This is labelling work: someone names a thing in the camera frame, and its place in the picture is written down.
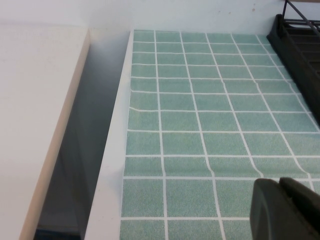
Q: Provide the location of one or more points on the green checked tablecloth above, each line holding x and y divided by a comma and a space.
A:
200, 125

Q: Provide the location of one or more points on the white side table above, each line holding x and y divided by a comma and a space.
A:
30, 100

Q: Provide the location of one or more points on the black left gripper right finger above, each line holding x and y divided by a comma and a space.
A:
310, 207

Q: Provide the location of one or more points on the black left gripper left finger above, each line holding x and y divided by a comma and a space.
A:
270, 215

